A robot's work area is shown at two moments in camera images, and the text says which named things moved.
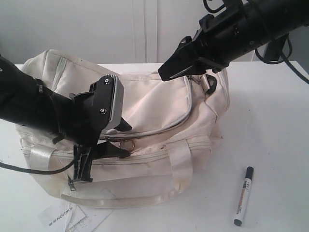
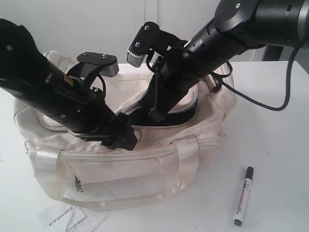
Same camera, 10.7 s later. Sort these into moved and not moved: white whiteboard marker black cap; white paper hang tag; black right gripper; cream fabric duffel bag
Moved: black right gripper
Not moved: cream fabric duffel bag; white whiteboard marker black cap; white paper hang tag
